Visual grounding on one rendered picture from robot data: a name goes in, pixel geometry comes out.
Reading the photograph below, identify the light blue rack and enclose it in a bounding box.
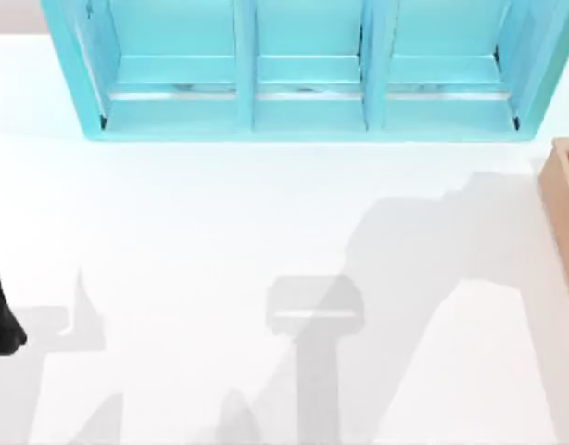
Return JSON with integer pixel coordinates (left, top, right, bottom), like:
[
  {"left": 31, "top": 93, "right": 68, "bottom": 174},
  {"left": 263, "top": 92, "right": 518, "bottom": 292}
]
[{"left": 39, "top": 0, "right": 569, "bottom": 143}]

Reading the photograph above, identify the salmon-coloured shallow box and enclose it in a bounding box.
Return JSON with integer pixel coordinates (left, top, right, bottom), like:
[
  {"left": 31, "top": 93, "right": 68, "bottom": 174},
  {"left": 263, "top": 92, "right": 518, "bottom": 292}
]
[{"left": 537, "top": 137, "right": 569, "bottom": 322}]

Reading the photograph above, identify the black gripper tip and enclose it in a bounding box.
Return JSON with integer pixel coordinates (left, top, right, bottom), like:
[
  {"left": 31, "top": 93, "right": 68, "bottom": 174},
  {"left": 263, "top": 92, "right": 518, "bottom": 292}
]
[{"left": 0, "top": 235, "right": 28, "bottom": 359}]

